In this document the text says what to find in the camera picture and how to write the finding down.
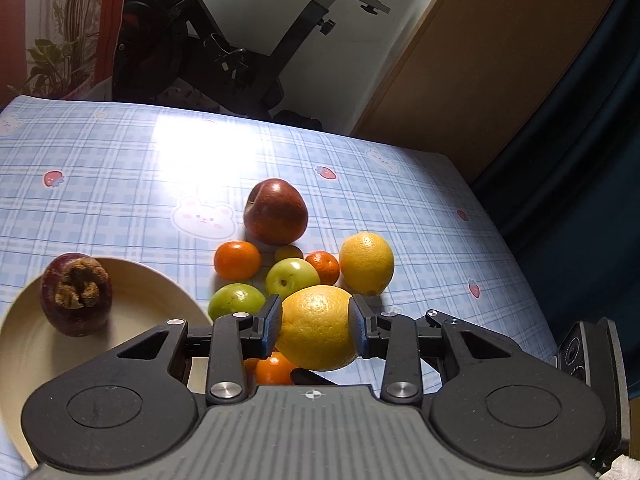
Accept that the small green apple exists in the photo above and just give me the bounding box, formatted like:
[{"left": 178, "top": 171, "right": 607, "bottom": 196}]
[
  {"left": 207, "top": 283, "right": 266, "bottom": 322},
  {"left": 264, "top": 257, "right": 321, "bottom": 301}
]

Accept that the dark purple mangosteen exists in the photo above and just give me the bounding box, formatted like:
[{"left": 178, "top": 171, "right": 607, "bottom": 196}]
[{"left": 40, "top": 253, "right": 113, "bottom": 337}]

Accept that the black exercise bike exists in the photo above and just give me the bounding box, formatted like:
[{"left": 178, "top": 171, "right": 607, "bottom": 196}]
[{"left": 111, "top": 0, "right": 407, "bottom": 121}]

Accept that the blue plaid tablecloth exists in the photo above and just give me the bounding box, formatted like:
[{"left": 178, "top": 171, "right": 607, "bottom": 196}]
[{"left": 0, "top": 96, "right": 561, "bottom": 480}]

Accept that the dark blue curtain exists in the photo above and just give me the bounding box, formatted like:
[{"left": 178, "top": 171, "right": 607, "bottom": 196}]
[{"left": 472, "top": 0, "right": 640, "bottom": 361}]

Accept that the round cream plate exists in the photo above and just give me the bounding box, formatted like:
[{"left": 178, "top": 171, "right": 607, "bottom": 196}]
[{"left": 0, "top": 256, "right": 215, "bottom": 468}]

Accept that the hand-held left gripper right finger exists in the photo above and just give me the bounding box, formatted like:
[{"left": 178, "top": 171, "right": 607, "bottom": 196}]
[{"left": 347, "top": 296, "right": 521, "bottom": 404}]

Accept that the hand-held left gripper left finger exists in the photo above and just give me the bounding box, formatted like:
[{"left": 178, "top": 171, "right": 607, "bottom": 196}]
[{"left": 117, "top": 294, "right": 284, "bottom": 406}]

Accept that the wooden cabinet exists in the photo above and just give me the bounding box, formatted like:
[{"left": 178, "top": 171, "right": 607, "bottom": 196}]
[{"left": 350, "top": 0, "right": 628, "bottom": 183}]

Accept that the large yellow orange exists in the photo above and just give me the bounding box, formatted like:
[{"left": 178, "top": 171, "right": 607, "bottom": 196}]
[{"left": 274, "top": 285, "right": 362, "bottom": 372}]

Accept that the small tangerine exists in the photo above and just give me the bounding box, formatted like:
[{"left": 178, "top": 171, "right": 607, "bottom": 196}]
[{"left": 305, "top": 251, "right": 341, "bottom": 286}]

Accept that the red apple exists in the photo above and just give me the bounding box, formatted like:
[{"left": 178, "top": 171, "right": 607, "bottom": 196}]
[{"left": 243, "top": 178, "right": 308, "bottom": 246}]

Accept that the large tangerine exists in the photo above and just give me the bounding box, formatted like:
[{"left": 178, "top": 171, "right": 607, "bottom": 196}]
[{"left": 214, "top": 241, "right": 262, "bottom": 282}]

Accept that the white fluffy cloth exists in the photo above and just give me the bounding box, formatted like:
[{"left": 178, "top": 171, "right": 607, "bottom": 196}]
[{"left": 607, "top": 452, "right": 640, "bottom": 480}]

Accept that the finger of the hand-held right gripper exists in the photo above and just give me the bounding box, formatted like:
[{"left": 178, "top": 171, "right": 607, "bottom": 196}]
[{"left": 291, "top": 367, "right": 337, "bottom": 387}]

